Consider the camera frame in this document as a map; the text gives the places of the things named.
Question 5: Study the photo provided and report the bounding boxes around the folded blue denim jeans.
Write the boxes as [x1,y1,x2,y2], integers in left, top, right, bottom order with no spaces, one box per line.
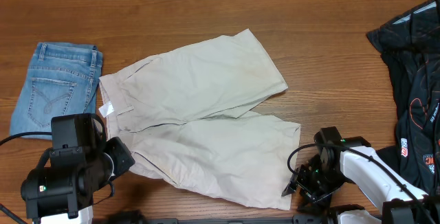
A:
[10,42,103,135]

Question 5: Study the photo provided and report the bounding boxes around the beige cotton shorts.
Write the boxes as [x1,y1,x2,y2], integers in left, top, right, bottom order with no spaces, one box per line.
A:
[100,30,300,210]

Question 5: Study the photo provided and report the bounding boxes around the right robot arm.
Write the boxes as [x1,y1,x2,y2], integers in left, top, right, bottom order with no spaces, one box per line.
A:
[282,126,439,224]

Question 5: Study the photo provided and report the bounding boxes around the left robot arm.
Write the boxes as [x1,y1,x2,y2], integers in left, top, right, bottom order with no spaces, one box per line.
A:
[21,113,135,223]

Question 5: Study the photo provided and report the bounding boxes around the black printed jersey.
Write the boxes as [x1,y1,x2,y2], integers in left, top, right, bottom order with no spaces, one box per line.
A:
[366,0,439,195]

